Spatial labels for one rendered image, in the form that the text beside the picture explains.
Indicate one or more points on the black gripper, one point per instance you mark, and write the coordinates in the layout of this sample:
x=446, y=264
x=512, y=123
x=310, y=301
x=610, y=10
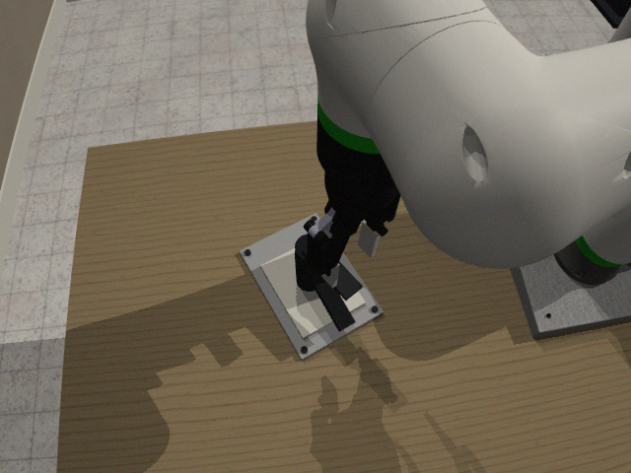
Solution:
x=345, y=210

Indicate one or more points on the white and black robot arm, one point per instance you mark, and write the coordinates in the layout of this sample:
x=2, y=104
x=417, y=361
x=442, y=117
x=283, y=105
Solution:
x=501, y=157

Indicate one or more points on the black faucet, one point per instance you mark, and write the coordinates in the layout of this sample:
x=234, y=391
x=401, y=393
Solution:
x=309, y=300

